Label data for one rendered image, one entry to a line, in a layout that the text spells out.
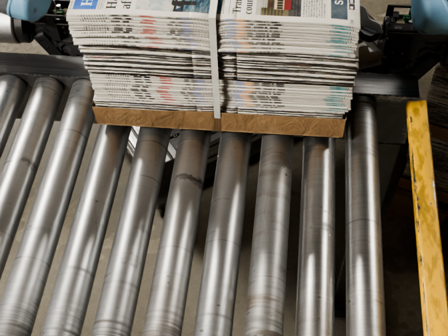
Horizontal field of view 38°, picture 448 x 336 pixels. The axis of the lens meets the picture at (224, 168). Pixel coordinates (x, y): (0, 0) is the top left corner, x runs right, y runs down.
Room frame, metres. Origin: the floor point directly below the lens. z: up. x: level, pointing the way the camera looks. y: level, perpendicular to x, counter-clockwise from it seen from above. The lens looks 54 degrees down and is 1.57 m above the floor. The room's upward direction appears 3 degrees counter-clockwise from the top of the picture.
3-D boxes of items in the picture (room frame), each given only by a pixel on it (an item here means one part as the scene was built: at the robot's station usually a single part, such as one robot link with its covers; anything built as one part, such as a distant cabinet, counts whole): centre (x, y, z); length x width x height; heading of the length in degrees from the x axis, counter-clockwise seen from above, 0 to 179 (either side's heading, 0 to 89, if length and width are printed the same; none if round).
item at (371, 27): (0.87, -0.24, 0.81); 0.09 x 0.03 x 0.06; 55
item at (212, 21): (0.77, -0.01, 0.92); 0.29 x 0.01 x 0.23; 173
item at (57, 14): (0.90, 0.29, 0.81); 0.12 x 0.08 x 0.09; 82
